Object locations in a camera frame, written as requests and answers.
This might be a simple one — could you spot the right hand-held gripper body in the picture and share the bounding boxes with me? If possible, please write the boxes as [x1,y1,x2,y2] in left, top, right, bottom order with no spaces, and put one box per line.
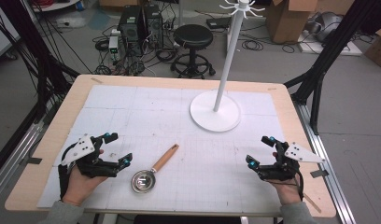
[257,141,326,182]

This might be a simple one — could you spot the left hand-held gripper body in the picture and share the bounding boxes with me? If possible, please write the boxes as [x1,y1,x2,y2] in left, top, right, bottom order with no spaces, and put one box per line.
[60,133,120,179]

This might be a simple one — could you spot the metal ladle with wooden handle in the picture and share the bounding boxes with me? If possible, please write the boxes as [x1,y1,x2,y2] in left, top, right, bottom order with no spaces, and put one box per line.
[131,143,180,194]

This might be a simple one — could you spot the white hook stand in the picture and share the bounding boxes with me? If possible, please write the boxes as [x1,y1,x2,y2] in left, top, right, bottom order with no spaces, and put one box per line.
[189,0,266,133]

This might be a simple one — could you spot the person's left hand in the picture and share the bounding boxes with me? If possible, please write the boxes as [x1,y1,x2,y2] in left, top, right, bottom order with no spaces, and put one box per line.
[62,148,110,207]

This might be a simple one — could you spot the person's right hand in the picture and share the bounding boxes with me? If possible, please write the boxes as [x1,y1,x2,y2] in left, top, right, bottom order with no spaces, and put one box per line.
[270,151,303,206]

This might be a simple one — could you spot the black tape piece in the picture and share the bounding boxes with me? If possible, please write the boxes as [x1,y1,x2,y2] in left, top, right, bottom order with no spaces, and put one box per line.
[309,169,331,179]
[24,157,43,166]

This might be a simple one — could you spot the thin wooden stick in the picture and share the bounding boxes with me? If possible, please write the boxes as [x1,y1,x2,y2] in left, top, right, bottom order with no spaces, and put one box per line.
[303,191,322,215]

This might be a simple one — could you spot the white grid mat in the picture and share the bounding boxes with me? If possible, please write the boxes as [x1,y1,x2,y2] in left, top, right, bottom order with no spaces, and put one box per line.
[36,84,288,215]

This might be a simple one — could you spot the small white device green light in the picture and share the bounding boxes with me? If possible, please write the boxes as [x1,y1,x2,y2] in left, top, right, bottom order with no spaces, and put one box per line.
[108,35,120,54]

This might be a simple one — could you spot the black computer tower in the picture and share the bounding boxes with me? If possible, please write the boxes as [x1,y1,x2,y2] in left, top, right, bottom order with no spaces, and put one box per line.
[117,5,144,57]
[143,3,164,49]

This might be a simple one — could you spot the white flat board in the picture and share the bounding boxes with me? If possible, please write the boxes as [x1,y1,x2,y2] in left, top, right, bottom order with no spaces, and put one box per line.
[296,30,364,57]

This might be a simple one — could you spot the large open cardboard box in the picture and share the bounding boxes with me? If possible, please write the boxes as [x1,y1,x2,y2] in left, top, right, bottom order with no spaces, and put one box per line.
[265,0,321,45]

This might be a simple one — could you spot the black round stool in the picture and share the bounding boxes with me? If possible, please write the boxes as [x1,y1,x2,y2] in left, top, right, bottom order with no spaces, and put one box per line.
[170,23,217,79]

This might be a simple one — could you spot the flat black box device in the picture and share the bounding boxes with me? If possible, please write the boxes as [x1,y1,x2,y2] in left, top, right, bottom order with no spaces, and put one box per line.
[205,16,233,31]

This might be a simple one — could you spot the grey round appliance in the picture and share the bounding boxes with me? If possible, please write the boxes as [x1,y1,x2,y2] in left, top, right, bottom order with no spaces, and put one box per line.
[305,11,345,43]

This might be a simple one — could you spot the white round tabletop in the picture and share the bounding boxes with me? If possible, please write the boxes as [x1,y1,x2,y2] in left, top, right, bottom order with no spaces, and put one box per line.
[30,0,81,13]

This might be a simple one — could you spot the small cardboard box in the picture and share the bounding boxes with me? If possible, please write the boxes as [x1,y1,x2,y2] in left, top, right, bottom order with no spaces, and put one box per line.
[363,23,381,70]

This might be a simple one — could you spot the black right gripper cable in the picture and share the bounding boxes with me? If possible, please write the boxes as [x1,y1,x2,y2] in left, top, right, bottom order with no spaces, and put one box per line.
[290,167,305,202]

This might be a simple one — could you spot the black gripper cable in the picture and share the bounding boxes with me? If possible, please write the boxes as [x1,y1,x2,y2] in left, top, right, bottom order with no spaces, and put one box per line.
[57,145,79,201]
[290,167,305,202]

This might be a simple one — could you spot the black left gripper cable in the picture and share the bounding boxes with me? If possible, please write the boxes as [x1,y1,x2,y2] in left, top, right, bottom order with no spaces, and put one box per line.
[57,145,79,201]

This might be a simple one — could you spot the aluminium rail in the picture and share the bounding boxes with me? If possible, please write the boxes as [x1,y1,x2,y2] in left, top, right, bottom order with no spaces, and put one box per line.
[0,120,46,204]
[294,102,357,224]

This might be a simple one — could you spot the coiled black cable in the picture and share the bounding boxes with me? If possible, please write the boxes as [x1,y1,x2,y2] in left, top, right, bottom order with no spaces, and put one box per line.
[241,39,265,52]

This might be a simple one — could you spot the black metal frame strut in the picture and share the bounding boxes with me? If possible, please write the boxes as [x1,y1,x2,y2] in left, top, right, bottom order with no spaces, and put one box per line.
[0,0,81,122]
[284,0,381,135]

